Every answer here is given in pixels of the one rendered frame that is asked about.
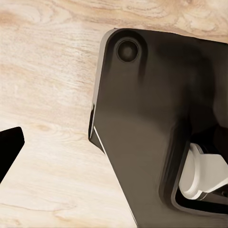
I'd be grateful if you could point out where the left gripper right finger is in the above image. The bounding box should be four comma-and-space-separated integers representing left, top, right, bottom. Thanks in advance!
213, 126, 228, 165

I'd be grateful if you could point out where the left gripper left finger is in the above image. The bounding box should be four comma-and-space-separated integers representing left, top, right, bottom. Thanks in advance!
0, 126, 25, 184

